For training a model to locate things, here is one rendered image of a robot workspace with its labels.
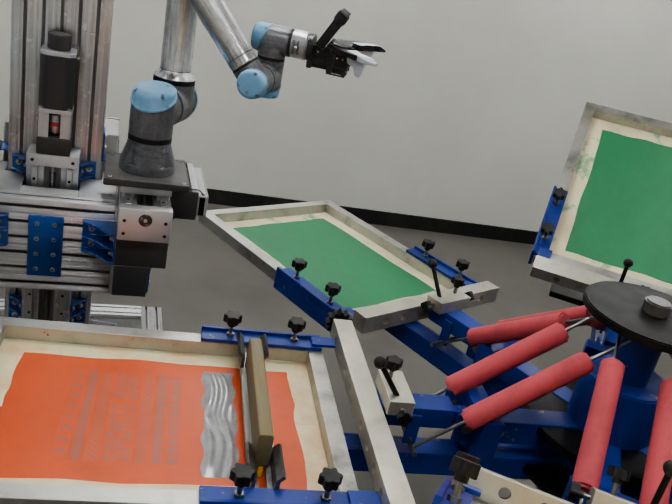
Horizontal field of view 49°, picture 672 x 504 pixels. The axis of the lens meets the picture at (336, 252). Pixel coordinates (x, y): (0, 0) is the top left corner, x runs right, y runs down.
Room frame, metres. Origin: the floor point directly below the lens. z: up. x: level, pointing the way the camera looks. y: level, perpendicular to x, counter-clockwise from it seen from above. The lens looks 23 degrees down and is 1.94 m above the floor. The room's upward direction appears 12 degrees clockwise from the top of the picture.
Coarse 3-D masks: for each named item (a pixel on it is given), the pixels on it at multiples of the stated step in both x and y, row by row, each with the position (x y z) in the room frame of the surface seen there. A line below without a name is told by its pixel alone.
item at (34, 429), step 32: (0, 416) 1.17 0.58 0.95; (32, 416) 1.19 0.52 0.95; (0, 448) 1.08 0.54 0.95; (32, 448) 1.10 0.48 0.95; (192, 448) 1.20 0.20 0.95; (288, 448) 1.26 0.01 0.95; (96, 480) 1.06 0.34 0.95; (128, 480) 1.07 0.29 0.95; (160, 480) 1.09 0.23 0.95; (192, 480) 1.11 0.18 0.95; (224, 480) 1.13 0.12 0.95; (288, 480) 1.16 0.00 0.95
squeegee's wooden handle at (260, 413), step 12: (252, 348) 1.45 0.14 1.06; (252, 360) 1.40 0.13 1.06; (252, 372) 1.36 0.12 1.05; (264, 372) 1.36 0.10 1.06; (252, 384) 1.33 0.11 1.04; (264, 384) 1.32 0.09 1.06; (252, 396) 1.30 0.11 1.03; (264, 396) 1.27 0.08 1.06; (252, 408) 1.27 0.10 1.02; (264, 408) 1.23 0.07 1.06; (252, 420) 1.25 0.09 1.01; (264, 420) 1.20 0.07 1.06; (252, 432) 1.22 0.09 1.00; (264, 432) 1.16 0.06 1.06; (252, 444) 1.20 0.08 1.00; (264, 444) 1.15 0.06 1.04; (264, 456) 1.15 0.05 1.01
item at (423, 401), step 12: (420, 396) 1.43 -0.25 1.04; (432, 396) 1.44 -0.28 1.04; (444, 396) 1.45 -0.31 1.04; (384, 408) 1.36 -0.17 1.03; (420, 408) 1.38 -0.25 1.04; (432, 408) 1.39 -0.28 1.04; (444, 408) 1.40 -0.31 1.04; (396, 420) 1.37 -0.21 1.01; (432, 420) 1.39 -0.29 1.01; (444, 420) 1.40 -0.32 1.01
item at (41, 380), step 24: (24, 360) 1.37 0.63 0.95; (48, 360) 1.39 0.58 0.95; (72, 360) 1.40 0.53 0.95; (96, 360) 1.42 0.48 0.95; (120, 360) 1.44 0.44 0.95; (144, 360) 1.47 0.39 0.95; (24, 384) 1.28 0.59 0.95; (48, 384) 1.30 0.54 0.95; (192, 384) 1.41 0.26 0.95; (240, 384) 1.45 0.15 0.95; (288, 384) 1.49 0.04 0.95; (48, 408) 1.22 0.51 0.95; (192, 408) 1.33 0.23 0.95; (240, 408) 1.36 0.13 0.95; (288, 408) 1.40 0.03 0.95
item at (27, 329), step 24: (0, 336) 1.40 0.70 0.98; (24, 336) 1.45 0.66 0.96; (48, 336) 1.46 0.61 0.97; (72, 336) 1.47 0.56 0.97; (96, 336) 1.48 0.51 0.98; (120, 336) 1.50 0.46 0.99; (144, 336) 1.51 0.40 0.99; (168, 336) 1.53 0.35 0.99; (192, 336) 1.56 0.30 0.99; (288, 360) 1.60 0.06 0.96; (312, 360) 1.57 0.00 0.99; (312, 384) 1.49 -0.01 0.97; (336, 408) 1.39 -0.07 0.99; (336, 432) 1.30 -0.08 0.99; (336, 456) 1.22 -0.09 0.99
